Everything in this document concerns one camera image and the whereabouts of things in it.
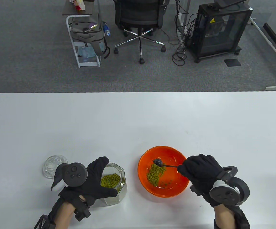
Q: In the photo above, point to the dark grey left hand controller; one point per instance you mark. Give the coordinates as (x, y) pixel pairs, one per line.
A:
(74, 174)

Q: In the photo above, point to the clear glass jar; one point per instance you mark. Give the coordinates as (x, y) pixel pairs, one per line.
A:
(111, 200)

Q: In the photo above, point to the person's right hand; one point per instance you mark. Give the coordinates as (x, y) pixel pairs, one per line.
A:
(200, 171)

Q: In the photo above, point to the person's right forearm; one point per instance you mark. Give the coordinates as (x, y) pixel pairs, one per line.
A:
(223, 217)

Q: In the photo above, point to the red and yellow snack bag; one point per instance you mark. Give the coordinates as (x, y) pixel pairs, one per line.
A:
(80, 5)

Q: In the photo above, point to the black measuring scoop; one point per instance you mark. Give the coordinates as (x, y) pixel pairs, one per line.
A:
(157, 162)

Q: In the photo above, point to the large green mung beans heap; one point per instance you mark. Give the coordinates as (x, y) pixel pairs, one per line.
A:
(110, 180)

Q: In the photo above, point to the orange plastic bowl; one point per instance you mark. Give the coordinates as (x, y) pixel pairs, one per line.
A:
(173, 152)

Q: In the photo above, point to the blue water bottle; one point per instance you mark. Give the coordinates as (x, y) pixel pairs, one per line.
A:
(106, 29)

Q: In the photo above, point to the black glass-walled cabinet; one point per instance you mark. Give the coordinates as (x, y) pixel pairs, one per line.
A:
(214, 35)

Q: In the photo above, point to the black office chair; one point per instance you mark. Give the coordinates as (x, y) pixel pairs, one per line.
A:
(140, 12)

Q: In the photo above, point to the pale blue plastic bag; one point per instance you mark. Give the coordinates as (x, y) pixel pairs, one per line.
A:
(87, 53)

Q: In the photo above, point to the person's left hand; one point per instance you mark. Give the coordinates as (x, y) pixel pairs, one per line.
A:
(95, 183)

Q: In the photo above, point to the person's left forearm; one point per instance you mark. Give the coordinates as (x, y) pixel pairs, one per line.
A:
(65, 214)

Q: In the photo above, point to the small mung beans portion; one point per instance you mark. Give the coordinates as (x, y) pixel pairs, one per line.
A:
(154, 176)

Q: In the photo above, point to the dark grey right hand controller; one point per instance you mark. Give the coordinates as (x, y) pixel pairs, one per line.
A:
(223, 194)

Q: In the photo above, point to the shiny colourful packet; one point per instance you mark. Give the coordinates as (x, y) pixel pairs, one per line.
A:
(91, 26)

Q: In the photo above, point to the white cart with dark top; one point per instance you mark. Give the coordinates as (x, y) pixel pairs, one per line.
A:
(68, 10)

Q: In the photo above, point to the black floor plate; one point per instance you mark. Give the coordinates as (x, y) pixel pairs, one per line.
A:
(232, 62)

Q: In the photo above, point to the white post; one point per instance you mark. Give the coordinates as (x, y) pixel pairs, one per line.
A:
(185, 9)

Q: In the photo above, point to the dark grey hand controller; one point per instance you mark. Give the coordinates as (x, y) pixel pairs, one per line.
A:
(223, 194)
(74, 174)

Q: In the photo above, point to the grey backpack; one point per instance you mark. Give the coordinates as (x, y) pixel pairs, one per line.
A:
(87, 38)

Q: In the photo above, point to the clear glass jar lid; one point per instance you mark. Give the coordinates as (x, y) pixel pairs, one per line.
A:
(50, 167)

